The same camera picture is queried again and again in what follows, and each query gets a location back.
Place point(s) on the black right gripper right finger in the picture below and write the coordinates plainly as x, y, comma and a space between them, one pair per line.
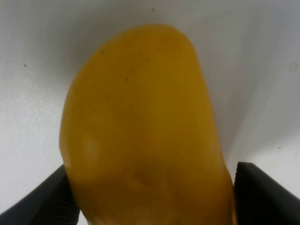
260, 200

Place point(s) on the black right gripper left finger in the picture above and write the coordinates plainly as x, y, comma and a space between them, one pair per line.
51, 203

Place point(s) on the yellow mango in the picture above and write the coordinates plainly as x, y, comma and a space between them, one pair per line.
138, 137

